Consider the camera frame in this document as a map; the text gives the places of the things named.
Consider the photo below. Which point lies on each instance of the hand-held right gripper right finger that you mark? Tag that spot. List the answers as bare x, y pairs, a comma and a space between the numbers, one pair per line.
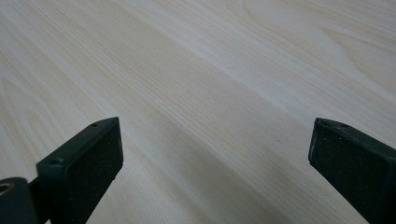
355, 165

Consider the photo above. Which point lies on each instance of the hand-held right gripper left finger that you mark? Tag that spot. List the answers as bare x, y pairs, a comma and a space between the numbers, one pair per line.
87, 168

